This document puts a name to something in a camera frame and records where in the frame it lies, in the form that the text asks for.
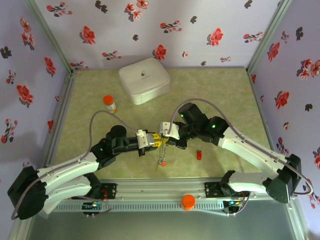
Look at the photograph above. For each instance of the metal disc keyring with rings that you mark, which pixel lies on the metal disc keyring with rings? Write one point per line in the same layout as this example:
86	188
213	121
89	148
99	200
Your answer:
163	152

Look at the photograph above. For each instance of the red-capped key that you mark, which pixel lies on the red-capped key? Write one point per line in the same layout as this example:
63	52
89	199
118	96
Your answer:
164	164
199	155

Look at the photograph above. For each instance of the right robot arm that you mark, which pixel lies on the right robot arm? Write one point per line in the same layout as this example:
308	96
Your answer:
252	155

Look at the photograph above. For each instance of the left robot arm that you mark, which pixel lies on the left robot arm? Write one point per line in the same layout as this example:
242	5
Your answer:
67	167

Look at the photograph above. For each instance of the orange-capped white pill bottle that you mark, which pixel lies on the orange-capped white pill bottle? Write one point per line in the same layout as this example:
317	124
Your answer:
110	106

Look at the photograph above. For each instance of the white zip case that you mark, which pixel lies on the white zip case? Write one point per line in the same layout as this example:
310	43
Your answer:
143	80

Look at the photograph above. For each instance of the small circuit board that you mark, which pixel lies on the small circuit board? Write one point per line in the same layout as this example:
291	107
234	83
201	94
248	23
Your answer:
233	203
93	205

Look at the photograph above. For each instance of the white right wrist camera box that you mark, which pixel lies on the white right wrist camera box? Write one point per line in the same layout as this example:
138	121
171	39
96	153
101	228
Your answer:
175	132

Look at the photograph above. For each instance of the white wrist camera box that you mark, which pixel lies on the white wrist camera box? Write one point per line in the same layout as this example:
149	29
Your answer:
175	132
143	138

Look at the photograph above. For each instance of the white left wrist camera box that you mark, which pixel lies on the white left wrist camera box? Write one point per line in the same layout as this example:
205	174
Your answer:
143	138

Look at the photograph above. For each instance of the aluminium table edge rail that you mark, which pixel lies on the aluminium table edge rail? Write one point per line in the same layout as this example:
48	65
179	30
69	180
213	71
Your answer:
160	187

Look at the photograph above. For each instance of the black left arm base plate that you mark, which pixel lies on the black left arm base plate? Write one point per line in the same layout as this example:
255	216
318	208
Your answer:
111	191

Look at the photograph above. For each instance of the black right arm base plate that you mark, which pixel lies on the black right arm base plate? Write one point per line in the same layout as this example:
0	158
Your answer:
211	190

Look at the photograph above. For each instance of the grey aluminium side rail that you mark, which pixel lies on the grey aluminium side rail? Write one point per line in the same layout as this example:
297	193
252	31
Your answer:
65	97

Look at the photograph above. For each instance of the grey aluminium frame post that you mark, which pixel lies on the grey aluminium frame post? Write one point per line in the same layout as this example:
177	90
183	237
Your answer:
15	235
266	37
51	37
298	225

